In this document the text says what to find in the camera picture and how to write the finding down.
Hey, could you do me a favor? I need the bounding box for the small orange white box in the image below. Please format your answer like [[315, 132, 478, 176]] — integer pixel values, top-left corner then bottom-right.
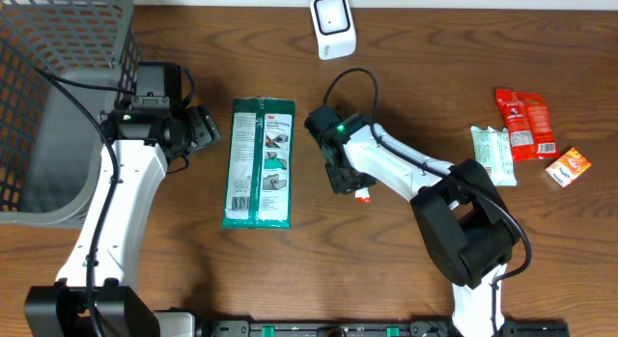
[[545, 148, 591, 187]]

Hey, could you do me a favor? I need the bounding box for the dark green package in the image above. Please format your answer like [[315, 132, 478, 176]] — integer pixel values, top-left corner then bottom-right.
[[222, 98, 295, 229]]

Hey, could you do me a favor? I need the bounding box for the red snack bag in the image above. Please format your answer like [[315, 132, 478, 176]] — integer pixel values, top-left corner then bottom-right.
[[494, 88, 560, 161]]

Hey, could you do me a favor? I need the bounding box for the red stick sachet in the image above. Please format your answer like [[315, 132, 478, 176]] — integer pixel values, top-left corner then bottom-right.
[[354, 187, 371, 204]]

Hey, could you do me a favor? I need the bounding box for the grey plastic mesh basket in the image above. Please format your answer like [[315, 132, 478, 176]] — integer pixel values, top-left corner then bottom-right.
[[1, 0, 142, 228]]

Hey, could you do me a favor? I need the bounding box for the light green wipes pack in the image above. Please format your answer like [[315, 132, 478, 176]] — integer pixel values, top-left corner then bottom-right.
[[470, 126, 518, 186]]

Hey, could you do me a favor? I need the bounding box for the white barcode scanner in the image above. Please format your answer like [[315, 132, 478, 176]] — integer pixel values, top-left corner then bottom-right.
[[309, 0, 357, 61]]

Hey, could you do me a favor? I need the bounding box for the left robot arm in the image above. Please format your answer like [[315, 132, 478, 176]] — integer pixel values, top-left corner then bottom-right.
[[24, 62, 221, 336]]

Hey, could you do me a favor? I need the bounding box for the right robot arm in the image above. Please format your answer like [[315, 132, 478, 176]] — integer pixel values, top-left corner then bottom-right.
[[304, 105, 522, 336]]

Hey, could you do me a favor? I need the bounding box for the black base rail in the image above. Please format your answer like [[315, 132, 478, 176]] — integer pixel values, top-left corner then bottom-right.
[[154, 319, 572, 337]]

